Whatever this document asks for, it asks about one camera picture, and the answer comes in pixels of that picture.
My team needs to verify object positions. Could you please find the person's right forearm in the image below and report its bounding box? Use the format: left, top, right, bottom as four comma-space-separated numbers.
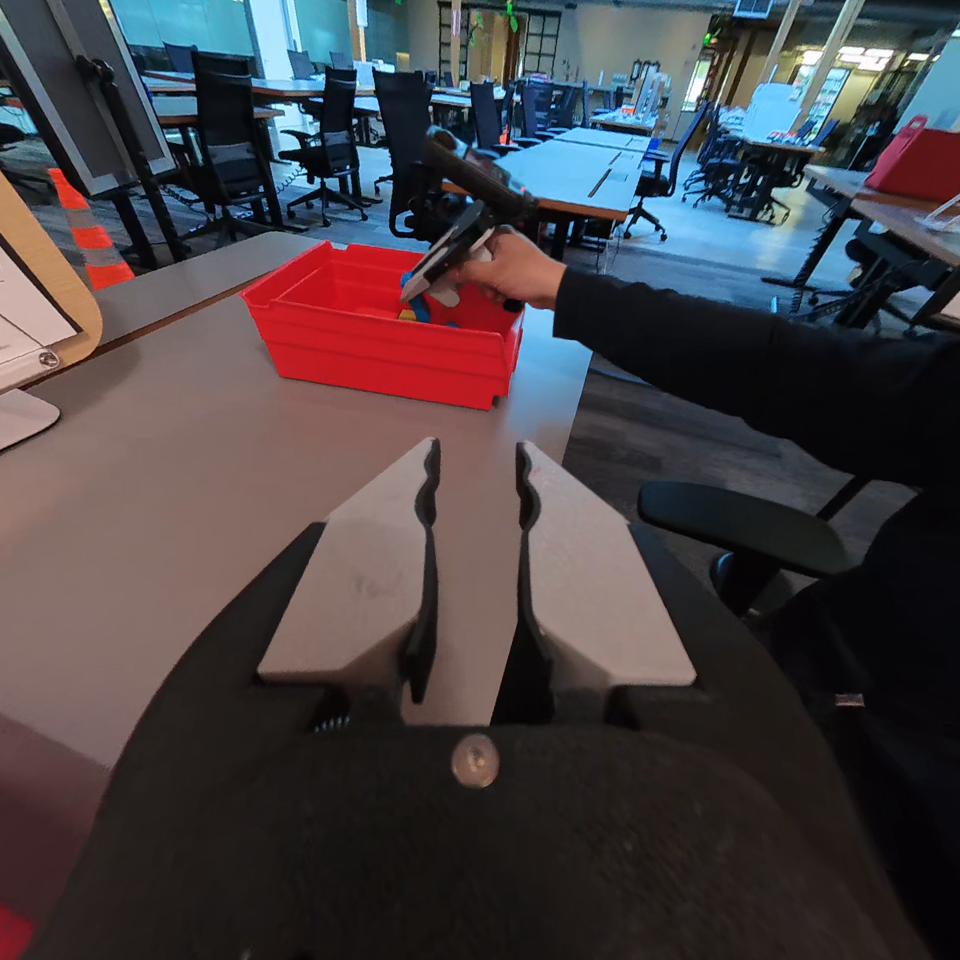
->
553, 264, 960, 492

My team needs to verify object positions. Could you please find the person's torso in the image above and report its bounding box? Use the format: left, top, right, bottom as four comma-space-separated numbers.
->
742, 480, 960, 960

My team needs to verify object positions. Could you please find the person's right hand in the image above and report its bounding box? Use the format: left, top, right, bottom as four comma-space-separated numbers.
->
448, 225, 569, 313

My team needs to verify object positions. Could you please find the long grey table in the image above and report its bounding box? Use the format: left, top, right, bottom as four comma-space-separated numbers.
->
495, 126, 655, 260

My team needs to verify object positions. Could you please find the black chair armrest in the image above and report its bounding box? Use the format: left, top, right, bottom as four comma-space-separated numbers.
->
637, 480, 860, 620

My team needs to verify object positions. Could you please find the orange traffic cone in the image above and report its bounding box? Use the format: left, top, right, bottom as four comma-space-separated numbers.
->
47, 167, 138, 292

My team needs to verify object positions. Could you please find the red plastic bin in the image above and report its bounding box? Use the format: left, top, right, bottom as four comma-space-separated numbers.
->
240, 240, 525, 412

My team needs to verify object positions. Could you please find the red bag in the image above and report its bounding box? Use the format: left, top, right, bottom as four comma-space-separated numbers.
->
862, 114, 960, 205

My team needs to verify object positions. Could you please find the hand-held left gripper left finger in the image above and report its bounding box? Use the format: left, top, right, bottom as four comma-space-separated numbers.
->
257, 437, 443, 706

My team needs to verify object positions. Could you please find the wooden edged desk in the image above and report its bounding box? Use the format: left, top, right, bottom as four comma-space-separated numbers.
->
142, 71, 376, 129
765, 163, 960, 335

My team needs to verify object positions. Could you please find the wooden sign board with paper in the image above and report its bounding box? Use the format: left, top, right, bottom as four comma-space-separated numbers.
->
0, 171, 104, 453

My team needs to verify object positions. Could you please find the grey panel on black stand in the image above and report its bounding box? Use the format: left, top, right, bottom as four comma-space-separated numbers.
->
0, 0, 189, 267

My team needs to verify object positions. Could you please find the black office chair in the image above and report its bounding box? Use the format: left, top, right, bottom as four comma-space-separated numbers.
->
191, 48, 288, 231
622, 101, 711, 241
372, 69, 453, 241
468, 81, 520, 151
279, 66, 370, 228

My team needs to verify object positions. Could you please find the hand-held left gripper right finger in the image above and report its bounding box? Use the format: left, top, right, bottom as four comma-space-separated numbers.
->
514, 441, 699, 711

